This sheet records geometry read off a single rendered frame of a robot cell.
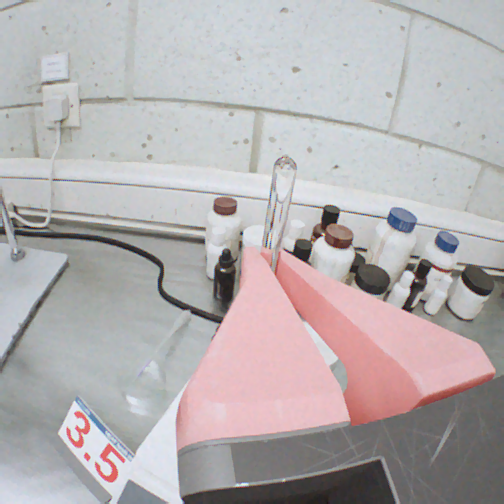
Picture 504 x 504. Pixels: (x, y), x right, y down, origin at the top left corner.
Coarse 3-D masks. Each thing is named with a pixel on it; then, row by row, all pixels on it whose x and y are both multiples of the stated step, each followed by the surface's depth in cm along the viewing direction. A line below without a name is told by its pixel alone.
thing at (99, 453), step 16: (80, 416) 25; (64, 432) 25; (80, 432) 25; (96, 432) 24; (80, 448) 24; (96, 448) 24; (112, 448) 23; (96, 464) 23; (112, 464) 23; (128, 464) 22; (112, 480) 22
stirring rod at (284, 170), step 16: (288, 160) 8; (272, 176) 8; (288, 176) 8; (272, 192) 8; (288, 192) 8; (272, 208) 8; (288, 208) 8; (272, 224) 9; (272, 240) 9; (272, 256) 9
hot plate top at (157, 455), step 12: (180, 396) 24; (168, 408) 23; (168, 420) 22; (156, 432) 21; (168, 432) 21; (144, 444) 20; (156, 444) 20; (168, 444) 20; (144, 456) 19; (156, 456) 19; (168, 456) 19; (144, 468) 18; (156, 468) 18; (168, 468) 19; (168, 480) 18
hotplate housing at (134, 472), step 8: (136, 464) 20; (128, 472) 19; (136, 472) 19; (144, 472) 19; (136, 480) 19; (144, 480) 19; (152, 480) 19; (160, 480) 19; (120, 488) 19; (152, 488) 18; (160, 488) 19; (168, 488) 19; (160, 496) 18; (168, 496) 18; (176, 496) 18
